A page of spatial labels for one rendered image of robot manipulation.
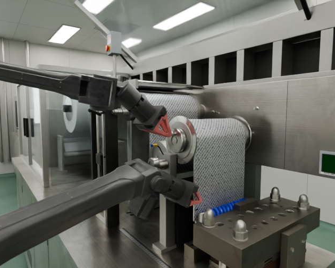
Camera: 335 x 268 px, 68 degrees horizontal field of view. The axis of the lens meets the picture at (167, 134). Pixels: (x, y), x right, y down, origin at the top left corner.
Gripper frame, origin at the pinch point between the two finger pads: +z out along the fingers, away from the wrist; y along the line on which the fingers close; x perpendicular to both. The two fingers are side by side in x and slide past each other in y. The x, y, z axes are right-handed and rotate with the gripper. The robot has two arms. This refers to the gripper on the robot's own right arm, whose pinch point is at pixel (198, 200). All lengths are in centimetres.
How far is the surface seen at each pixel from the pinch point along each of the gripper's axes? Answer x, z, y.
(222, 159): 14.6, 3.2, 0.3
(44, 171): -19, -17, -102
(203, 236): -8.2, -1.9, 8.1
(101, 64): 223, 94, -556
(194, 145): 13.2, -10.5, 0.6
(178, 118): 19.7, -14.2, -6.6
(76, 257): -29.9, -17.5, -20.9
